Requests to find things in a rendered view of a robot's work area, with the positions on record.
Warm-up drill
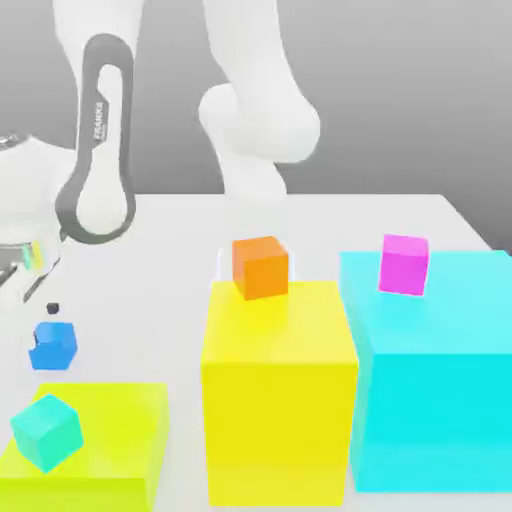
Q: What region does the large cyan box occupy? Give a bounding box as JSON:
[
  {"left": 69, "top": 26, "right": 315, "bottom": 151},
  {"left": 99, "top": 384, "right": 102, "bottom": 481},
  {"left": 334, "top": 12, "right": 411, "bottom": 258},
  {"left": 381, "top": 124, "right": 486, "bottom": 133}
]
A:
[{"left": 338, "top": 249, "right": 512, "bottom": 494}]

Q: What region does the small orange cube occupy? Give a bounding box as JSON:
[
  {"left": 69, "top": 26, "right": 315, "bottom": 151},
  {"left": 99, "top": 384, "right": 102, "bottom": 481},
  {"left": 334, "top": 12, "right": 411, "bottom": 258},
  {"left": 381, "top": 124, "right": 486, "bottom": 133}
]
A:
[{"left": 231, "top": 235, "right": 290, "bottom": 301}]

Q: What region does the small blue cube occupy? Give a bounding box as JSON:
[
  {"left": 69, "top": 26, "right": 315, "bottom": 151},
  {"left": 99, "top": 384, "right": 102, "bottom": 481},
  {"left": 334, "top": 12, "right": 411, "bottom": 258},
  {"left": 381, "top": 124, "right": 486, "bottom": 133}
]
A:
[{"left": 28, "top": 321, "right": 79, "bottom": 372}]

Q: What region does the small magenta cube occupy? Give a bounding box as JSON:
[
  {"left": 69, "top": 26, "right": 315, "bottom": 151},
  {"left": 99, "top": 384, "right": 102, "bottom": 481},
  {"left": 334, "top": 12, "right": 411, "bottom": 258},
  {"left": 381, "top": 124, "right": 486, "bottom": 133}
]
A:
[{"left": 378, "top": 234, "right": 430, "bottom": 297}]

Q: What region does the large yellow box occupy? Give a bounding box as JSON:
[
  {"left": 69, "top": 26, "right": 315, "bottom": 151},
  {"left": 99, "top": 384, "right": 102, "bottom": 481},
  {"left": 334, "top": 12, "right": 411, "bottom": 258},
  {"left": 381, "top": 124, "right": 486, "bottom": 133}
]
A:
[{"left": 199, "top": 280, "right": 359, "bottom": 508}]

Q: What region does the large lime box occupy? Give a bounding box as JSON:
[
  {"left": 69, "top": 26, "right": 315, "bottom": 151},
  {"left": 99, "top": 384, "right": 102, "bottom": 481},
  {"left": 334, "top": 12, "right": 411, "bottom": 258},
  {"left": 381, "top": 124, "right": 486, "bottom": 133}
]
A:
[{"left": 0, "top": 382, "right": 170, "bottom": 512}]

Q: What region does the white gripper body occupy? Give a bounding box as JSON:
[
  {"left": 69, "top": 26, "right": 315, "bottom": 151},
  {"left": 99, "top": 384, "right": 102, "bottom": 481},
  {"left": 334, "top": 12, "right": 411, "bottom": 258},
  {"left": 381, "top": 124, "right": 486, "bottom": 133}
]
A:
[{"left": 0, "top": 255, "right": 65, "bottom": 323}]

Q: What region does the small teal cube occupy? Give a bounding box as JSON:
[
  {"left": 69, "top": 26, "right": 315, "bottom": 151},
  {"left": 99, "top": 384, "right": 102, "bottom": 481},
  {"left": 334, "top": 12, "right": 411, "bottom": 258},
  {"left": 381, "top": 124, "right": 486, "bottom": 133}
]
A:
[{"left": 9, "top": 393, "right": 85, "bottom": 474}]

